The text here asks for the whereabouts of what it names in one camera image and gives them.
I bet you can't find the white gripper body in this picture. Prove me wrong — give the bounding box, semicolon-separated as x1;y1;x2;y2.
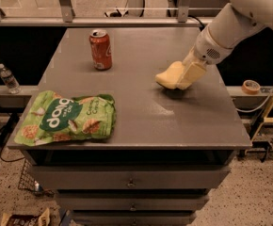
193;26;233;64

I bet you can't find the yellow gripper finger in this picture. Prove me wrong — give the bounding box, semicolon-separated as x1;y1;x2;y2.
176;61;206;89
183;48;198;64

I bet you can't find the yellow sponge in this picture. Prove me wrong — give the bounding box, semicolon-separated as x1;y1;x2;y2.
155;61;185;89

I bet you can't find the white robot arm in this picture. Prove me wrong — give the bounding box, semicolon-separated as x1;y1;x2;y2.
174;0;273;89

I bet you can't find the orange soda can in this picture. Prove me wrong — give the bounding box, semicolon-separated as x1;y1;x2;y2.
89;29;112;71

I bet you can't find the roll of tape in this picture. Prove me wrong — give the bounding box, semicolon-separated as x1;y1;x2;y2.
242;80;261;95

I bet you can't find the grey drawer cabinet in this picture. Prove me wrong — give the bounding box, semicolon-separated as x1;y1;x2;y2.
7;26;253;226

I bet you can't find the green snack bag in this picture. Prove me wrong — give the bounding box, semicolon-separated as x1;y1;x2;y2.
14;90;116;146

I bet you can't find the clear plastic water bottle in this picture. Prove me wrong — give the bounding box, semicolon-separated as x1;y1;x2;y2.
0;64;21;94

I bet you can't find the brown snack bag on floor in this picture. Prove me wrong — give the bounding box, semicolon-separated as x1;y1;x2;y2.
1;208;50;226

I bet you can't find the wire basket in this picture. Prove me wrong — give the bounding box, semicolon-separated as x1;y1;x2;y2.
18;160;43;194

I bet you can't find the metal railing frame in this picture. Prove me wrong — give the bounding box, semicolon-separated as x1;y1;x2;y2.
0;0;229;28

